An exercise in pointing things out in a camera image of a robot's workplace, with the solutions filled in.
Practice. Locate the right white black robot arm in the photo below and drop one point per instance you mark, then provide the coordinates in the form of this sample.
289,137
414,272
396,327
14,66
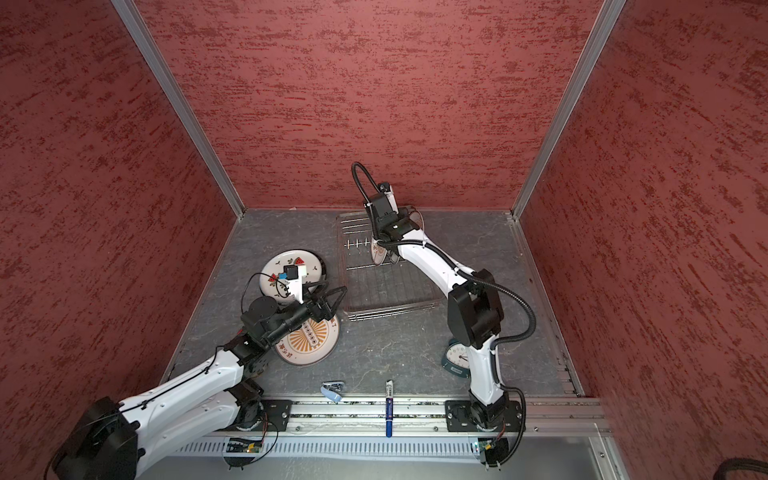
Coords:
474,310

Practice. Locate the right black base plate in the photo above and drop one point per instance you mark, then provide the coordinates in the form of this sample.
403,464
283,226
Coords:
471,416

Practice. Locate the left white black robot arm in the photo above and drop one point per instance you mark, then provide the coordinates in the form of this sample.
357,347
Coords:
122,439

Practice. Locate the left small circuit board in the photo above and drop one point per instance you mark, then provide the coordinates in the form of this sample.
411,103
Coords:
240,452

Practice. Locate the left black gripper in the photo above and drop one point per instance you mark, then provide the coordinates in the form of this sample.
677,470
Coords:
325,312

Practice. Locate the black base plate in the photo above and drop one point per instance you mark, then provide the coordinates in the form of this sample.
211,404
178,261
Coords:
471,416
276,415

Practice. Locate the light blue clip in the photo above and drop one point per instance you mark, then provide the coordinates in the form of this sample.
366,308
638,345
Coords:
333,391

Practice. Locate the aluminium front rail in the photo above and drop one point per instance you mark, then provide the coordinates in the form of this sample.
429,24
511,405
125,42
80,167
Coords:
314,415

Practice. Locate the right small circuit board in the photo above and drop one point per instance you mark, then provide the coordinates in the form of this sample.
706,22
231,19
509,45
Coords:
492,453

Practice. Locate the blue marker pen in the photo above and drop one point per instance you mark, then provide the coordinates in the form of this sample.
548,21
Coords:
389,408

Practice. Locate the metal wire dish rack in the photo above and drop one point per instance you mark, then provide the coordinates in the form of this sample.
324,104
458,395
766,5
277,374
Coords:
391,288

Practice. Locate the brown patterned plate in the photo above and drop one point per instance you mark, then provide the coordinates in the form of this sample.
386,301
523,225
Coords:
378,253

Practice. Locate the right aluminium corner post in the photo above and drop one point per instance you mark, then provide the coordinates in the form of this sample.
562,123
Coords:
603,26

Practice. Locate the aluminium corner post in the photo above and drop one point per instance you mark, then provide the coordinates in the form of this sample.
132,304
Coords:
603,26
138,30

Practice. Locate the left aluminium corner post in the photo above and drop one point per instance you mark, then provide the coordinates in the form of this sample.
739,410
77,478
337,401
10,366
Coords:
138,30

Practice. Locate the white watermelon pattern plate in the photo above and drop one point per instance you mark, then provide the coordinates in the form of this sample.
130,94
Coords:
274,266

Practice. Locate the white slotted cable duct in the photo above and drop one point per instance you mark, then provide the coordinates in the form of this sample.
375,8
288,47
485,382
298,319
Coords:
440,449

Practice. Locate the green alarm clock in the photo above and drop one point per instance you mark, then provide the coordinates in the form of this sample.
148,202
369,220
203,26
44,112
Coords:
455,359

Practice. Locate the small circuit board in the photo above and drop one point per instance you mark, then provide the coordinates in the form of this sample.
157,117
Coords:
240,452
492,453

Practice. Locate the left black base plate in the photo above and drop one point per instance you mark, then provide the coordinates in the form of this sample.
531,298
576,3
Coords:
276,415

